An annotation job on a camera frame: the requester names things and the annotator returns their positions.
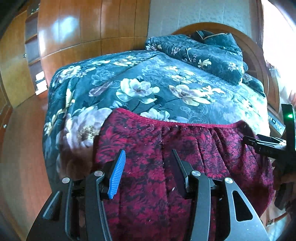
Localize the patterned window curtain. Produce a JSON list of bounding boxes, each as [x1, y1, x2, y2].
[[257, 0, 296, 106]]

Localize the open wooden shelf unit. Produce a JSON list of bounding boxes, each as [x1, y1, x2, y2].
[[24, 5, 49, 96]]

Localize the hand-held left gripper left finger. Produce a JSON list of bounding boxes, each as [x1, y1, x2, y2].
[[26, 149, 127, 241]]

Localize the folded dark green floral quilt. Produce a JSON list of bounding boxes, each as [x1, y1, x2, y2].
[[145, 34, 248, 85]]

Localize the person's right hand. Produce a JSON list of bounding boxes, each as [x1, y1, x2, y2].
[[272, 159, 296, 189]]

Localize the dark green floral bedspread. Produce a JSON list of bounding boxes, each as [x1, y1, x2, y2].
[[42, 50, 270, 187]]

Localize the red floral pants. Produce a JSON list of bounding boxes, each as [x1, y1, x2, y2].
[[94, 108, 276, 241]]

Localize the glossy wooden wardrobe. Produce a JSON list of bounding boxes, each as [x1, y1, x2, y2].
[[37, 0, 151, 70]]

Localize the arched wooden headboard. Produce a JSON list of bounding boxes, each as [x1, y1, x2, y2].
[[171, 22, 282, 112]]

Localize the bedside cabinet with control panel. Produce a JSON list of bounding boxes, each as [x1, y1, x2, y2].
[[268, 111, 286, 135]]

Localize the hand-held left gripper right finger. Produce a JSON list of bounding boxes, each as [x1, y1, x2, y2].
[[171, 149, 271, 241]]

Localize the wooden door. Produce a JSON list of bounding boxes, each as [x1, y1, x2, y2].
[[0, 10, 36, 108]]

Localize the dark pillow with gold piping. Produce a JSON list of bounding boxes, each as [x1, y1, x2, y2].
[[191, 30, 241, 51]]

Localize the floral pillow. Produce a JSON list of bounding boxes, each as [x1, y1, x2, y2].
[[242, 73, 266, 97]]

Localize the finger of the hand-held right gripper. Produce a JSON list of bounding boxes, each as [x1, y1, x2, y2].
[[242, 134, 288, 161]]

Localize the low wooden cabinet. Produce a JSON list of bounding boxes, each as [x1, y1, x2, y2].
[[0, 76, 13, 144]]

